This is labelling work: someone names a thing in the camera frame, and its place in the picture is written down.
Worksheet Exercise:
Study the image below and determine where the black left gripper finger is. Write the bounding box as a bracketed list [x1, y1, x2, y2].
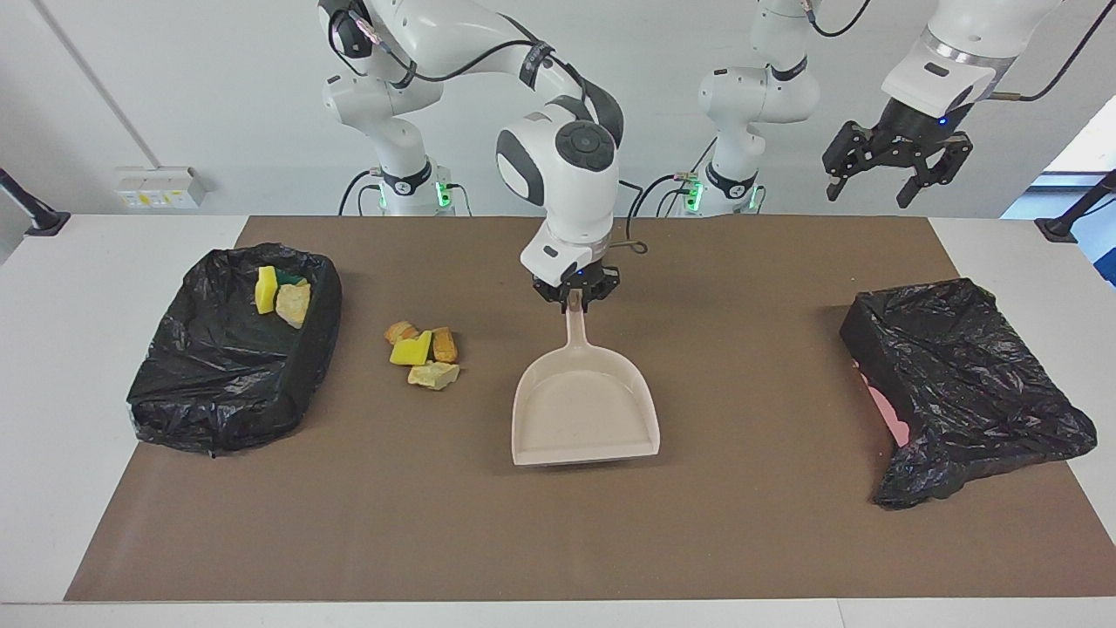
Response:
[822, 122, 883, 201]
[896, 131, 974, 208]

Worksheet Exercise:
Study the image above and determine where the beige plastic dustpan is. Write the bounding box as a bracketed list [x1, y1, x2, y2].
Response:
[511, 292, 662, 468]

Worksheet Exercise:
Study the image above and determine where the pale yellow piece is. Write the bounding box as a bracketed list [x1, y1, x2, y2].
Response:
[407, 360, 461, 392]

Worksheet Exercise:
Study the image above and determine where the yellow notched sponge piece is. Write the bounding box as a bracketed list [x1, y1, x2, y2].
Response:
[389, 330, 433, 366]

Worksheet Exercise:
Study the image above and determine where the large orange striped bread piece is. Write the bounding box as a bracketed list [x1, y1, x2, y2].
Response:
[276, 281, 312, 330]

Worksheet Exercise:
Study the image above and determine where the black trash bag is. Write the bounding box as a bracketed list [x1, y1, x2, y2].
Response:
[840, 278, 1099, 511]
[126, 243, 343, 457]

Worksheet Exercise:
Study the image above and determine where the pink plastic bin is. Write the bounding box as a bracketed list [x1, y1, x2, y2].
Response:
[859, 371, 912, 447]

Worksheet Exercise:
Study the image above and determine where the black clamp stand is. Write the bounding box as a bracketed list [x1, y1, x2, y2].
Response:
[0, 167, 71, 237]
[1035, 170, 1116, 243]

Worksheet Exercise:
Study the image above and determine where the brown table mat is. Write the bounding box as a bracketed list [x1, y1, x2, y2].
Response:
[64, 215, 1116, 603]

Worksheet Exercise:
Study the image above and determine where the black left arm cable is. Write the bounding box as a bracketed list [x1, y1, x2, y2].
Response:
[806, 0, 1116, 104]

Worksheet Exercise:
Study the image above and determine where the black left base cable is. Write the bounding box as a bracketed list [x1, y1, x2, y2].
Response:
[632, 135, 718, 217]

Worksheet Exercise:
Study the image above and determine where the black base cable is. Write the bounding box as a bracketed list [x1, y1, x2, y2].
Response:
[632, 135, 718, 217]
[338, 168, 386, 216]

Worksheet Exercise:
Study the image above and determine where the black right base cable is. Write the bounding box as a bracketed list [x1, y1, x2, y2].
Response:
[338, 168, 386, 216]

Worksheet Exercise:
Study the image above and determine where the white wall outlet box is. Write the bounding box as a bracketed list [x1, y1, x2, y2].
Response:
[114, 166, 210, 210]

